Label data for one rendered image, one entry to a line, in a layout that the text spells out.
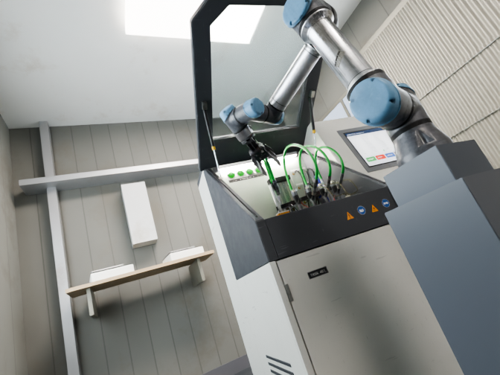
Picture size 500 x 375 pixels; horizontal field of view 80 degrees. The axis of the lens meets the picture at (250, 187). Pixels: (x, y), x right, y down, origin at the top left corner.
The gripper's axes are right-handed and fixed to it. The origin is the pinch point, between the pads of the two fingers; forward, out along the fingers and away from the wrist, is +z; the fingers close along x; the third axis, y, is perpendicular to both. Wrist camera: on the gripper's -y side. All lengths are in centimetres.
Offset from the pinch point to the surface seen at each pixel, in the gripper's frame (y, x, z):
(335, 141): -40, 38, 27
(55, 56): -176, -104, -139
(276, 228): 33.5, -10.3, 7.3
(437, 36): -135, 171, 48
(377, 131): -52, 65, 44
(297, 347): 62, -26, 32
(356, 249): 36, 9, 35
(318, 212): 26.5, 5.9, 17.1
